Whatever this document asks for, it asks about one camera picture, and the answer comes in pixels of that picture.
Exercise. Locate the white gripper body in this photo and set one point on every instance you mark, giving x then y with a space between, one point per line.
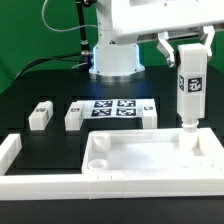
137 20

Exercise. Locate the white desk tabletop tray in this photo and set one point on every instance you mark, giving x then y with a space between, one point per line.
152 150

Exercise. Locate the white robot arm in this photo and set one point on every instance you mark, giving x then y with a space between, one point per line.
114 61

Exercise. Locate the white U-shaped fence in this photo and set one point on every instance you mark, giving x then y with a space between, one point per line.
96 185

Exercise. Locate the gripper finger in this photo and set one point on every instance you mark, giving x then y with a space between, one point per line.
208 34
165 48

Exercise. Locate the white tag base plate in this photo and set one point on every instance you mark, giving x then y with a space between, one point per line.
115 108

